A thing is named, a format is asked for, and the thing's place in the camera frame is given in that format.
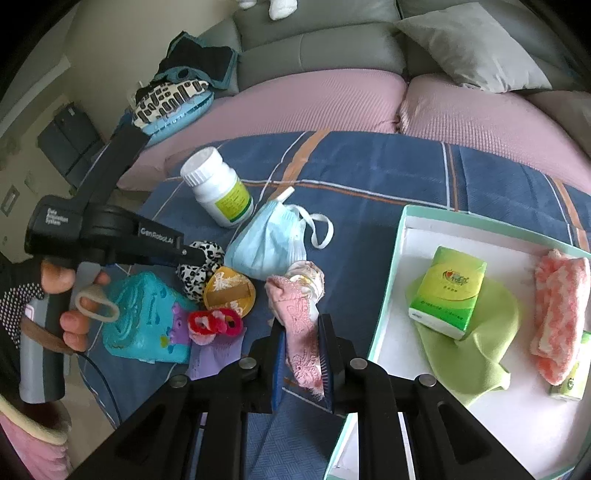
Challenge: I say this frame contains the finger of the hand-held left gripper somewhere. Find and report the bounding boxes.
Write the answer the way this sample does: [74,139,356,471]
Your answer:
[78,126,156,207]
[139,244,219,271]

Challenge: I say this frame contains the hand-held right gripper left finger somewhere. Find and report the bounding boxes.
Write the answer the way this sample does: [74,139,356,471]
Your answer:
[67,318,286,480]

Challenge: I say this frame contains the round yellow lidded cup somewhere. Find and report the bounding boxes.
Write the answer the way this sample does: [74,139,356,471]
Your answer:
[203,265,257,319]

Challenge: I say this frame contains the white pill bottle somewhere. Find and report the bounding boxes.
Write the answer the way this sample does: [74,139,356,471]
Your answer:
[180,148,254,229]

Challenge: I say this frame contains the teal wet wipes pack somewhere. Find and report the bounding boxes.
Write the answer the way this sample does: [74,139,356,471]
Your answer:
[102,271,199,365]

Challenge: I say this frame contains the black white patterned cushion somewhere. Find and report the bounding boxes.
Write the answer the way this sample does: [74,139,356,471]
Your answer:
[133,79,209,127]

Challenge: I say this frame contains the light green cloth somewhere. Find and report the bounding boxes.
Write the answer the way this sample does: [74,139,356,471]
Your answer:
[406,277,520,407]

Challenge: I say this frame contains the pink white fuzzy towel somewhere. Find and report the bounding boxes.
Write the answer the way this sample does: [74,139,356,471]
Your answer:
[530,249,591,386]

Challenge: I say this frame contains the grey white plush toy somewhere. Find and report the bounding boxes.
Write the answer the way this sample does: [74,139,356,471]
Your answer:
[238,0,298,21]

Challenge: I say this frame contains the white wall socket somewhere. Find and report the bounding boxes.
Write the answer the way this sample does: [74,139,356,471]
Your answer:
[0,185,20,216]

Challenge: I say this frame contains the green tissue pack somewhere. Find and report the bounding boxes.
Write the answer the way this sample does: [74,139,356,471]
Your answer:
[549,330,591,402]
[409,246,488,341]

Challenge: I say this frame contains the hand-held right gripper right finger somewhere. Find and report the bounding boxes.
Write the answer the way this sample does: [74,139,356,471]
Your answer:
[318,314,532,480]

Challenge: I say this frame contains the teal-rimmed white box tray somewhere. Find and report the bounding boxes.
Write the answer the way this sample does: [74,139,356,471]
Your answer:
[323,204,591,480]

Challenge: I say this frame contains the purple packet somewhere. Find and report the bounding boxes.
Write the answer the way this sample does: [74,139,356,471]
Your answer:
[187,323,243,381]

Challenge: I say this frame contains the leopard print scrunchie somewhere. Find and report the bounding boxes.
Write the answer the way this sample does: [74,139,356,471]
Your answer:
[177,241,225,303]

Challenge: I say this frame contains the pink plush slipper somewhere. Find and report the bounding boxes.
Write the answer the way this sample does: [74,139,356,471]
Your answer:
[0,397,72,480]

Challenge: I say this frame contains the blue face mask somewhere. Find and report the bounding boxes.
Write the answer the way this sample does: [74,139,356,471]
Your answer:
[225,200,334,280]

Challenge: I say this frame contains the black cable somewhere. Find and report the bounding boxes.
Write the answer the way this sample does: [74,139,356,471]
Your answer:
[76,353,123,423]

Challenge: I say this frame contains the black teal bag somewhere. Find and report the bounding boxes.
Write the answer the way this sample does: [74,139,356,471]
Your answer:
[154,31,238,90]

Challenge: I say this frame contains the light blue cushion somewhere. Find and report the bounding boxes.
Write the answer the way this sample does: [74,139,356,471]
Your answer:
[134,90,214,137]

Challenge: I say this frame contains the person's left hand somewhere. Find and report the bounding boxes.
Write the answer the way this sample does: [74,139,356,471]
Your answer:
[0,261,112,355]

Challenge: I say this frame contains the dark grey cabinet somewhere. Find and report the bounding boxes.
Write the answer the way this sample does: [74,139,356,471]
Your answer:
[39,104,102,185]

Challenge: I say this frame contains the beige elastic loop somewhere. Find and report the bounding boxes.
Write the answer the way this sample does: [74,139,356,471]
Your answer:
[75,285,122,322]

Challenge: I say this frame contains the red pink scrunchie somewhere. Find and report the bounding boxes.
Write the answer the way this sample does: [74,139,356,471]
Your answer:
[187,308,245,346]

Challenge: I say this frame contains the pink lace cloth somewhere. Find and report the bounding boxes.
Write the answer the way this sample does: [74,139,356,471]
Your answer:
[264,261,326,398]

